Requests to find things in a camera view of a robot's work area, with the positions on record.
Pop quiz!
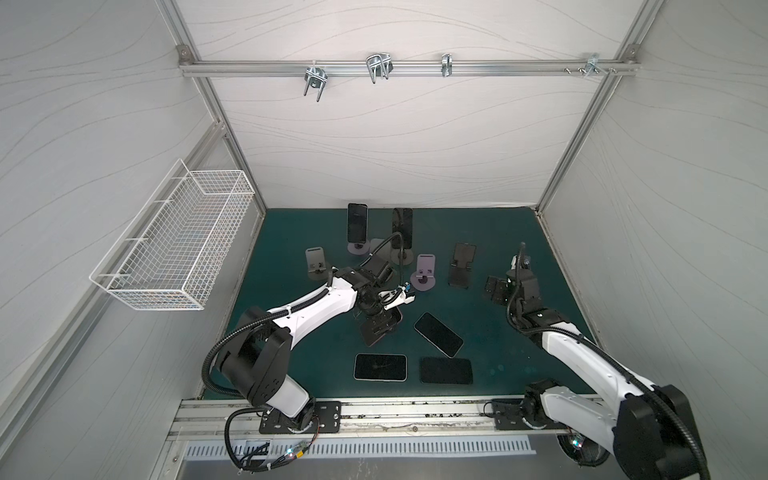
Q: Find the metal bracket clamp right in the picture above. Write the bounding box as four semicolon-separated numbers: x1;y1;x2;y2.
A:
563;53;617;78

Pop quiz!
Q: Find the white wire basket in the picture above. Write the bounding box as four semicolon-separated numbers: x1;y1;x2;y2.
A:
89;159;254;311

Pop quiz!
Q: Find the black folding phone stand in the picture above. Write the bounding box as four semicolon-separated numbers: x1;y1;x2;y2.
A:
448;243;476;289

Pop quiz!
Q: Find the metal U-bolt clamp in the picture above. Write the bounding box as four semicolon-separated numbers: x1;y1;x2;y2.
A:
303;65;328;102

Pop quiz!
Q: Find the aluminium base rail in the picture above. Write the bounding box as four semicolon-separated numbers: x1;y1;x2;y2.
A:
167;395;575;441

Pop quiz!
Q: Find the aluminium crossbar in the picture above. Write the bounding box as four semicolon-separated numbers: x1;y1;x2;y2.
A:
179;57;641;78

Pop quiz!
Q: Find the grey phone stand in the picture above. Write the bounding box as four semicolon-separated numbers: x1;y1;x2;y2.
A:
305;247;329;282

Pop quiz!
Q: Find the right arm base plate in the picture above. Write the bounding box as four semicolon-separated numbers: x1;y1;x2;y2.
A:
482;397;569;432

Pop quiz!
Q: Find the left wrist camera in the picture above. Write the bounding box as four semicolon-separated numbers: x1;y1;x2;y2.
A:
378;286;415;310

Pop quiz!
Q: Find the white-edged phone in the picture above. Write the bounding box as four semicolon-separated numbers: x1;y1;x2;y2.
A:
353;353;408;382

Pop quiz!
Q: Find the black phone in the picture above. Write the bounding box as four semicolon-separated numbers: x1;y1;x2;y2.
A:
419;357;474;385

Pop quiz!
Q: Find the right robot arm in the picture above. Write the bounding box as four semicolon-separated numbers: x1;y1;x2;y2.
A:
485;245;711;479

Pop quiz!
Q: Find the left black cable bundle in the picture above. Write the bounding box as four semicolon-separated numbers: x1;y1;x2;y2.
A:
223;407;319;474

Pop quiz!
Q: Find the pink-edged phone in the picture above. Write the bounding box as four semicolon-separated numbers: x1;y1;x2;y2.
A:
361;308;403;347

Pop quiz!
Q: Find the grey round stand back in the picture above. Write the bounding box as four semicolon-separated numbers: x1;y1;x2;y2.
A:
390;249;414;265

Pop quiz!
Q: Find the silver-edged phone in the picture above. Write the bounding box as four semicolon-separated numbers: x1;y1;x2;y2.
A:
414;313;464;358

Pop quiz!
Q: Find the small metal ring clamp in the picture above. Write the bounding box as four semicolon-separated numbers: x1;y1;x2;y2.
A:
441;53;453;78

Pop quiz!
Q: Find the purple phone stand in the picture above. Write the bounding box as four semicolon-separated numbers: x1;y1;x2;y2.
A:
410;254;436;292

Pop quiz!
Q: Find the white slotted cable duct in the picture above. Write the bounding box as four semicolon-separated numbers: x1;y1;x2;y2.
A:
184;435;537;461

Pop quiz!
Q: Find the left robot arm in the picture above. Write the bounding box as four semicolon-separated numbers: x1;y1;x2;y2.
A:
201;232;415;431

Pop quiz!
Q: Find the wooden base phone stand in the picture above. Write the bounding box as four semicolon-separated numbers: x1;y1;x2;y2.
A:
370;238;391;257

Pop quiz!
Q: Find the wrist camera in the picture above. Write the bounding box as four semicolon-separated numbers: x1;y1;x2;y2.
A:
507;253;531;279
378;286;415;310

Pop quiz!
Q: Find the dark phone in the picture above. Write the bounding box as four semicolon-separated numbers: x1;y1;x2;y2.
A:
392;208;413;250

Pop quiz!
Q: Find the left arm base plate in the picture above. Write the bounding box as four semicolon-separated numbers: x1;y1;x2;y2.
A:
259;398;341;434

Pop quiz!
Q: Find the right black cable loop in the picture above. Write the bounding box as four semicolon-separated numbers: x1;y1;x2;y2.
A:
556;433;611;468

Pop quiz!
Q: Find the metal hook clamp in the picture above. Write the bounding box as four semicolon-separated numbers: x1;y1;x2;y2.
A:
365;52;394;84

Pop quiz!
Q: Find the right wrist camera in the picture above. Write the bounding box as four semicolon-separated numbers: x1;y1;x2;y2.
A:
507;253;531;279

